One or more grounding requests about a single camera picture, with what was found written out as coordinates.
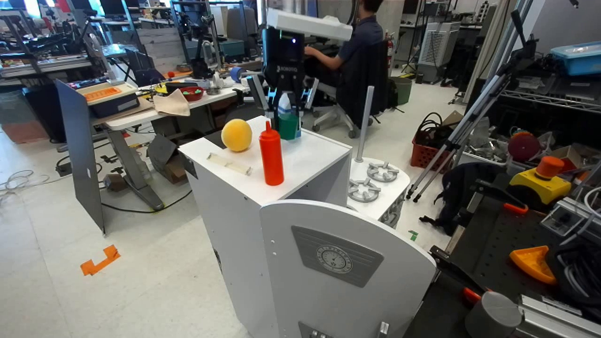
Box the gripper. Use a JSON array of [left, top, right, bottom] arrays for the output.
[[246, 28, 321, 121]]

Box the white plastic bottle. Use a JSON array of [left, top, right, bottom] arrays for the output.
[[277, 92, 293, 118]]

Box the yellow ball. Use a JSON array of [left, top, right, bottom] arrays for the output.
[[221, 118, 253, 153]]

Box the red squeeze bottle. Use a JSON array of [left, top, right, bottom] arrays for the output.
[[259, 121, 285, 186]]

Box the office chair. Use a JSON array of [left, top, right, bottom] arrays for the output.
[[310, 39, 391, 139]]

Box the grey rod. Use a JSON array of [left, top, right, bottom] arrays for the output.
[[354, 85, 376, 163]]

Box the clear tape strip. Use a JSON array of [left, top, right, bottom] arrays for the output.
[[207, 153, 253, 177]]

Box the red bowl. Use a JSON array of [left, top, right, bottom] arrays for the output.
[[179, 86, 205, 102]]

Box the person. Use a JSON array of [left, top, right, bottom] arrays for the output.
[[304, 0, 391, 94]]

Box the beige cloth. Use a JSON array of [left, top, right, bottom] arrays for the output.
[[153, 88, 191, 117]]

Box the green bin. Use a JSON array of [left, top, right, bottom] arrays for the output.
[[392, 76, 413, 107]]

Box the grey toy burner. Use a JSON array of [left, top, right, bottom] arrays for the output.
[[347, 178, 382, 204], [366, 161, 400, 183]]

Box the white toy kitchen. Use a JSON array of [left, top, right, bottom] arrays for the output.
[[178, 115, 438, 338]]

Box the red basket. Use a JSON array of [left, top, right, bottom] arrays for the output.
[[410, 128, 455, 175]]

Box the white desk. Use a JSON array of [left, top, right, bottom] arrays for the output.
[[91, 75, 250, 212]]

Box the white portable cooler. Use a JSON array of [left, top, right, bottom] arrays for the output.
[[417, 22, 461, 67]]

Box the box with orange tray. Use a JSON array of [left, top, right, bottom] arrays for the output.
[[77, 82, 141, 119]]

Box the black backpack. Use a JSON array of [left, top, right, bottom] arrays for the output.
[[419, 161, 509, 237]]

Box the dark grey board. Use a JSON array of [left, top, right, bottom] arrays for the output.
[[54, 78, 106, 235]]

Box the red disc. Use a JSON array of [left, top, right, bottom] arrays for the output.
[[508, 131, 541, 163]]

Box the orange floor tape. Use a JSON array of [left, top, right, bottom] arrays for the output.
[[79, 244, 122, 277]]

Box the yellow emergency stop button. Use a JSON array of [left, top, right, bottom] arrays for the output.
[[509, 155, 572, 206]]

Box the blue plastic bin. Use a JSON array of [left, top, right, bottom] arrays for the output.
[[551, 41, 601, 77]]

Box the orange plastic wedge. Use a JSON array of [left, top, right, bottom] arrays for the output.
[[509, 245, 558, 285]]

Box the grey cylinder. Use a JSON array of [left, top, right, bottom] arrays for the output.
[[464, 291, 523, 338]]

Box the grey power strip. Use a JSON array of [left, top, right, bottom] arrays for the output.
[[540, 197, 601, 243]]

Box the black clamp with orange handle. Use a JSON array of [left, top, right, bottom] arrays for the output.
[[471, 180, 530, 216], [429, 246, 490, 306]]

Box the wire shelf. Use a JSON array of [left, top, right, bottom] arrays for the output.
[[497, 70, 601, 141]]

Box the white cable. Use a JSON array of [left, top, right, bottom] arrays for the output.
[[0, 169, 50, 199]]

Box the coil of black cable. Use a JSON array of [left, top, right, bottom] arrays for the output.
[[553, 238, 601, 308]]

